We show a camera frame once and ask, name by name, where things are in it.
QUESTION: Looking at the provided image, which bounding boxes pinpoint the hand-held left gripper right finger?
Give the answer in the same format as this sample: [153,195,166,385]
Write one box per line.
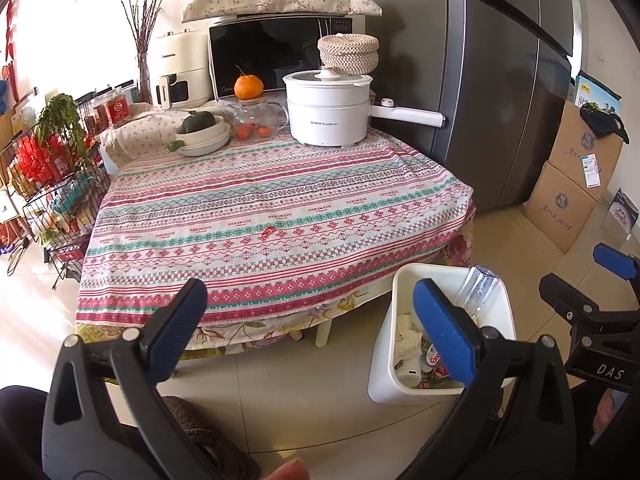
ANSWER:
[400,278,593,480]

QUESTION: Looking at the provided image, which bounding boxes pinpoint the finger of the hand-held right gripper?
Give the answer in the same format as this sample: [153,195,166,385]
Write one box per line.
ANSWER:
[592,242,640,281]
[539,272,640,334]

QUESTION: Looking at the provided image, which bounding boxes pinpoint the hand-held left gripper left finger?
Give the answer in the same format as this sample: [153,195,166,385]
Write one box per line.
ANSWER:
[41,277,222,480]

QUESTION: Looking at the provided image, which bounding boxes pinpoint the clear plastic bottle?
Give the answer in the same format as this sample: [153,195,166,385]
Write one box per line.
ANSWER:
[457,265,502,321]

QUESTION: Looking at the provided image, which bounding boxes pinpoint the white plastic bin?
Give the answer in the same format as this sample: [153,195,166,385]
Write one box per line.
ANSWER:
[367,262,517,405]

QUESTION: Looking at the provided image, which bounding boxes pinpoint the person's right hand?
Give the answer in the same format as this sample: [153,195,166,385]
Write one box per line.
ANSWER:
[592,387,631,434]

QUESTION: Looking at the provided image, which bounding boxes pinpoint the person's left hand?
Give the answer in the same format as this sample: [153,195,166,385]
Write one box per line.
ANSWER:
[262,458,311,480]

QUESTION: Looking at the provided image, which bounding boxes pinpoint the small printed carton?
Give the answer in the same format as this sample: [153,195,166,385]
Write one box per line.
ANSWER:
[607,189,640,237]

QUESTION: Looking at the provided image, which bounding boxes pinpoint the plain cardboard box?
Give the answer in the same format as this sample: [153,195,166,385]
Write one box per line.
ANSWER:
[522,161,598,255]

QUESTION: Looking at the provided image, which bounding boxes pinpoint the brown fuzzy slipper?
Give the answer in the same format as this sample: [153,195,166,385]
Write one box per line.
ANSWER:
[162,395,261,480]

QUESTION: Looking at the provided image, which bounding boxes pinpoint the cardboard box white label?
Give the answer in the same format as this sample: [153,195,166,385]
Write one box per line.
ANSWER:
[548,100,623,201]

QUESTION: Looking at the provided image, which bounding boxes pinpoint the black pouch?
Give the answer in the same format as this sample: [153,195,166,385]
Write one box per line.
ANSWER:
[580,105,630,145]

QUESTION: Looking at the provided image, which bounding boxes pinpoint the pile of assorted packets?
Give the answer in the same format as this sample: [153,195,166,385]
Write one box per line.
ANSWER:
[25,180,106,252]

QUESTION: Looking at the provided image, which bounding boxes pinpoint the blue printed box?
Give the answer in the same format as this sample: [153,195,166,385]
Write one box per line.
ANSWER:
[574,74,623,116]

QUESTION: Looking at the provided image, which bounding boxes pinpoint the striped patterned tablecloth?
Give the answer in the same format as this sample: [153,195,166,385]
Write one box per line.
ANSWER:
[75,127,476,328]

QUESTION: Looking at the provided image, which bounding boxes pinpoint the person's dark trousers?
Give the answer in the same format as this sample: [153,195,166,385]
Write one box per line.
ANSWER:
[0,385,56,480]

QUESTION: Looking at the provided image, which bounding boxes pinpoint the stacked white bowls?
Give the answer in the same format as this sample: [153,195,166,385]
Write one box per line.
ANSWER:
[176,116,232,157]

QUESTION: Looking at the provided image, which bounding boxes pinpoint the white dotted cloth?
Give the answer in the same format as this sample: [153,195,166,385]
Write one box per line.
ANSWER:
[99,105,236,171]

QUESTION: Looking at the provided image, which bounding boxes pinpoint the dark green squash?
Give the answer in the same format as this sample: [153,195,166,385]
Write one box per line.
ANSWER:
[181,110,217,134]

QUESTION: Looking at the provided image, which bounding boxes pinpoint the red bags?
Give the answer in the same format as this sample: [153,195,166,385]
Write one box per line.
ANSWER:
[15,137,71,187]

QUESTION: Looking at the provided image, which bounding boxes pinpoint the grey refrigerator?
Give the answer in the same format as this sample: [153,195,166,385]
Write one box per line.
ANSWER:
[364,0,583,211]

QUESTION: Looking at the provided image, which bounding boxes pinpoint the glass teapot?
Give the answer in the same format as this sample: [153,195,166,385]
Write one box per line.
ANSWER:
[220,97,291,139]

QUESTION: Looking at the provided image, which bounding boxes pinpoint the green leafy vegetable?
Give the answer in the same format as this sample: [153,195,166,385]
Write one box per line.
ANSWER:
[34,94,94,166]

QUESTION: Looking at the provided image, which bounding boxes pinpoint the white electric cooking pot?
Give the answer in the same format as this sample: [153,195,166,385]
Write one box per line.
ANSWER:
[282,67,447,147]

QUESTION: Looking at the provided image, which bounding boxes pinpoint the glass vase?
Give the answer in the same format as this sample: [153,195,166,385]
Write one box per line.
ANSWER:
[136,52,153,106]

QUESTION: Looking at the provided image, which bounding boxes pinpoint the large orange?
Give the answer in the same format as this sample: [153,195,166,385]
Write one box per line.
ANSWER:
[234,65,264,101]

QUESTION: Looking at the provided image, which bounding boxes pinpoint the white air fryer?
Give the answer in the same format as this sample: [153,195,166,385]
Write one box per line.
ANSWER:
[150,29,213,110]

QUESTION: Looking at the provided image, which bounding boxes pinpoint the black microwave oven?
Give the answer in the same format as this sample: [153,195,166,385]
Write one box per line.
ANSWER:
[207,15,368,103]

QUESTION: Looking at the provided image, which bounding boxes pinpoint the woven lidded basket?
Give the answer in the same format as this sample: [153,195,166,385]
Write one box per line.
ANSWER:
[317,32,380,73]

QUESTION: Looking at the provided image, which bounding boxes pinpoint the dry twig branches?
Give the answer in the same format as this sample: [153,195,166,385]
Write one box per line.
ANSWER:
[121,0,166,57]

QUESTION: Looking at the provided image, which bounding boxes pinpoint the black wire rack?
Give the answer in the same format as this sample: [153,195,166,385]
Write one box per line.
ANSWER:
[0,90,113,291]

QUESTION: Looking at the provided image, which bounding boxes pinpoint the red wall ornament string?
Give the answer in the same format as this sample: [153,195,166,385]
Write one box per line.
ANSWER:
[2,0,21,106]

